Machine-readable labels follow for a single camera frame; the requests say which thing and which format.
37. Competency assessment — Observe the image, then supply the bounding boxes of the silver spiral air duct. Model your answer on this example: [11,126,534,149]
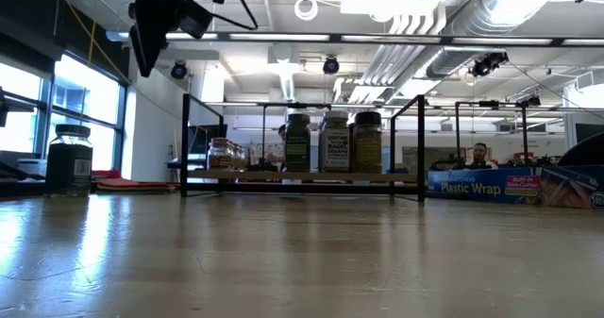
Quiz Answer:
[386,0,558,102]

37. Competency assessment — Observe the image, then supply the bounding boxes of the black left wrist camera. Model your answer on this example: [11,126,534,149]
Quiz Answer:
[177,0,214,40]

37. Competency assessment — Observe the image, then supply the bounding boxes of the black lid jar yellow-green label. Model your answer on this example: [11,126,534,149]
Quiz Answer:
[352,110,383,175]

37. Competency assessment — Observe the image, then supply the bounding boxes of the red paper folder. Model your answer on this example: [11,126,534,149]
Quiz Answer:
[96,176,183,194]

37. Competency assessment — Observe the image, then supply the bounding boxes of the white ring fixture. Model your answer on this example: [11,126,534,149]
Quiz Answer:
[294,0,321,22]

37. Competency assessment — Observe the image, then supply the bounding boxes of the large bright window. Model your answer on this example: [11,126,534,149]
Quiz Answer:
[0,53,127,168]

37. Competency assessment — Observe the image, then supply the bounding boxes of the black metal frame stand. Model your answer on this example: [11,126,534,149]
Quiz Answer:
[454,99,530,167]

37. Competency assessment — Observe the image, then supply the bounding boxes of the black curved chair back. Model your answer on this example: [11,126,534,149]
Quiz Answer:
[556,131,604,168]

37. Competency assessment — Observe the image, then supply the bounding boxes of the green lid herb jar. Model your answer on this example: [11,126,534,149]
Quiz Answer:
[284,113,312,174]
[45,124,94,198]

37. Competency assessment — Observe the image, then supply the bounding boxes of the white lid bagel seasoning jar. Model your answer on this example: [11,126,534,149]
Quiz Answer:
[318,110,350,174]

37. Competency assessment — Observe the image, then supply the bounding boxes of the blue plastic wrap box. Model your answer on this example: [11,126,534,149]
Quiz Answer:
[427,165,604,210]

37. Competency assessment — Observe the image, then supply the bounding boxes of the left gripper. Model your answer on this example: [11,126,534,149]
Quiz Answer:
[127,0,188,78]

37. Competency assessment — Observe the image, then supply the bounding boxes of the black hanging camera rig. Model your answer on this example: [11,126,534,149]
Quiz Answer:
[464,51,511,79]

